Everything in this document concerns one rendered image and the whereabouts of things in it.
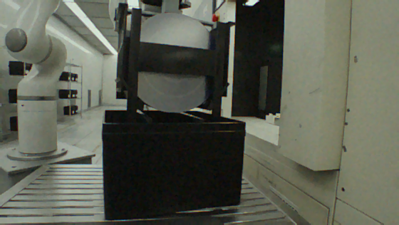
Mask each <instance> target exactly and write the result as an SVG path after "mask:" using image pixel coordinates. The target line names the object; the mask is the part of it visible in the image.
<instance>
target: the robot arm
mask: <svg viewBox="0 0 399 225"><path fill-rule="evenodd" d="M60 1H61V0H24V2H23V3H22V5H21V7H20V9H19V10H18V11H17V12H16V14H15V15H14V16H13V18H12V20H11V21H10V22H9V25H8V26H7V28H6V31H5V35H4V45H5V49H6V50H7V52H8V53H9V55H11V56H12V57H13V58H15V59H16V60H18V61H22V62H24V63H32V68H31V70H30V71H29V73H28V74H27V75H26V77H25V78H23V79H22V80H21V81H20V82H19V84H18V87H17V110H18V131H19V147H17V148H15V147H13V148H11V150H9V151H8V152H7V157H8V158H10V159H17V160H26V161H30V160H38V159H49V158H52V157H53V158H55V157H59V156H61V155H64V154H65V153H67V151H68V148H67V147H66V146H64V145H57V115H56V110H57V100H56V86H57V82H58V79H59V77H60V76H61V74H62V72H63V69H64V67H65V65H66V62H67V57H68V55H67V50H66V49H67V48H66V45H65V43H64V42H63V40H62V39H61V38H60V37H57V35H55V34H52V33H50V32H47V31H46V24H47V21H48V20H49V18H50V16H51V15H52V14H53V13H54V12H55V10H56V9H57V8H58V5H59V4H60ZM140 1H141V2H142V10H143V11H150V12H154V13H156V12H158V13H162V0H140ZM119 2H120V3H124V2H125V0H110V5H109V12H110V19H111V20H112V22H113V25H114V26H115V21H113V20H114V18H115V8H118V5H119ZM191 7H192V3H191V2H190V1H187V0H179V6H178V13H179V14H182V12H183V10H181V9H188V8H191Z"/></svg>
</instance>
